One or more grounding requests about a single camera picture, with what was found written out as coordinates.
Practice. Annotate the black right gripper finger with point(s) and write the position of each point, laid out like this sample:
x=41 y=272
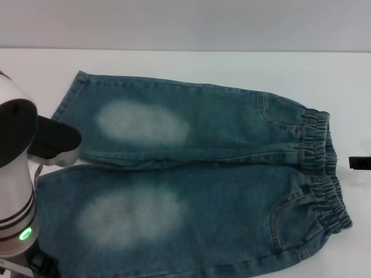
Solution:
x=360 y=162

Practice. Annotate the white camera mounting bracket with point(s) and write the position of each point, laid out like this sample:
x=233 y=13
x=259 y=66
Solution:
x=36 y=172

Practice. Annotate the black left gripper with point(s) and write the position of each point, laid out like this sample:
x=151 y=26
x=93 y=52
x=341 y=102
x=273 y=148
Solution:
x=34 y=260

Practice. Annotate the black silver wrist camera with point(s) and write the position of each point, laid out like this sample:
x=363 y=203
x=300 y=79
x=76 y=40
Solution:
x=58 y=139

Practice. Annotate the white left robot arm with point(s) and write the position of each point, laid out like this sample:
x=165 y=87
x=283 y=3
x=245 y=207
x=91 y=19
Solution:
x=14 y=188

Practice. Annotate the blue denim shorts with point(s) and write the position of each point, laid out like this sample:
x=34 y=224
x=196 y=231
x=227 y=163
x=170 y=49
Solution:
x=203 y=208

